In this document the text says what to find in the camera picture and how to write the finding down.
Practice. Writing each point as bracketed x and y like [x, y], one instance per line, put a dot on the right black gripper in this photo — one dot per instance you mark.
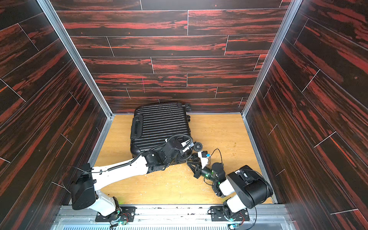
[197, 168]

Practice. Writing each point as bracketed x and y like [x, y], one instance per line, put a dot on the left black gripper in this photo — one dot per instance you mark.
[173, 140]

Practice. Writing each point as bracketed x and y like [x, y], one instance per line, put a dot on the black ribbed hard-shell suitcase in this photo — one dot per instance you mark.
[153, 124]

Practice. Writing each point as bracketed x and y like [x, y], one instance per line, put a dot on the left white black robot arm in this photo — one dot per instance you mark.
[86, 190]

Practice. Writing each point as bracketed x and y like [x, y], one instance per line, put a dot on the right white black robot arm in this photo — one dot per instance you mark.
[248, 186]

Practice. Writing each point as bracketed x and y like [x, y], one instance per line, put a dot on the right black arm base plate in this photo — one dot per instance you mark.
[221, 213]

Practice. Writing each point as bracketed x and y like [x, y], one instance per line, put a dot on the silver aluminium front rail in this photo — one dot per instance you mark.
[177, 217]

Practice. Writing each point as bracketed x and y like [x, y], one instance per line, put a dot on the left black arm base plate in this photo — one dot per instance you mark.
[125, 214]

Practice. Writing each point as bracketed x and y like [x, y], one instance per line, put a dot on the left aluminium corner post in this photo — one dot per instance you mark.
[56, 23]

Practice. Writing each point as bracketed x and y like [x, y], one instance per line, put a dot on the aluminium corner post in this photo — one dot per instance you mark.
[280, 35]
[56, 23]

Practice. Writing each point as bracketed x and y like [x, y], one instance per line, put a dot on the right aluminium corner post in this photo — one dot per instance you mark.
[280, 35]

